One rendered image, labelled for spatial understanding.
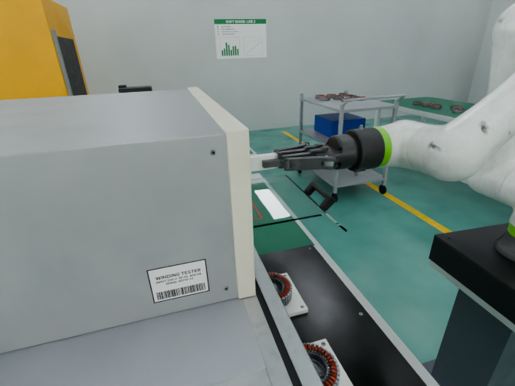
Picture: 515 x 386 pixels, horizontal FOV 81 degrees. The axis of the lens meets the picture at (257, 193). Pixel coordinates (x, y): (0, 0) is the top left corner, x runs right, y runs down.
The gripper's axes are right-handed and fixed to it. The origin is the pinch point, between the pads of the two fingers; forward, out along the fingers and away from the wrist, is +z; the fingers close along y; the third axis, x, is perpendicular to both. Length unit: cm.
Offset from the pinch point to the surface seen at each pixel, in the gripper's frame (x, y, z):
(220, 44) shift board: 37, 511, -85
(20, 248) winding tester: 5.2, -28.8, 30.9
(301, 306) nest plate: -39.8, -2.6, -9.1
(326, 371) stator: -36.7, -22.1, -5.7
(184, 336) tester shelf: -6.6, -32.3, 18.4
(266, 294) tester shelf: -6.6, -29.2, 8.3
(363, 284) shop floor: -118, 72, -88
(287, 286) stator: -36.1, 1.9, -7.0
